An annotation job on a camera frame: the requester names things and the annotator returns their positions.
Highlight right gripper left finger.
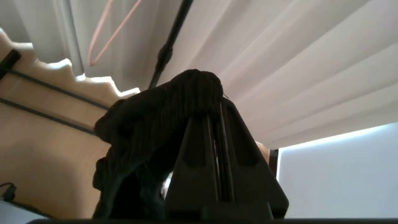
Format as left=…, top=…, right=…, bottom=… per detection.
left=164, top=113, right=221, bottom=219

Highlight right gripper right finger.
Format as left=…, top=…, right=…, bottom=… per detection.
left=217, top=97, right=290, bottom=219

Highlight black drawstring shorts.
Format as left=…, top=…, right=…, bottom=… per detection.
left=92, top=68, right=229, bottom=220

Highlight pink clothes hanger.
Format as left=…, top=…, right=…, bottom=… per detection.
left=88, top=0, right=142, bottom=67

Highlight black clothes rack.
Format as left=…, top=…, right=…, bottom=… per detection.
left=0, top=0, right=194, bottom=136

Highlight beige curtain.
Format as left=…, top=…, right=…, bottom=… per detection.
left=0, top=0, right=398, bottom=150

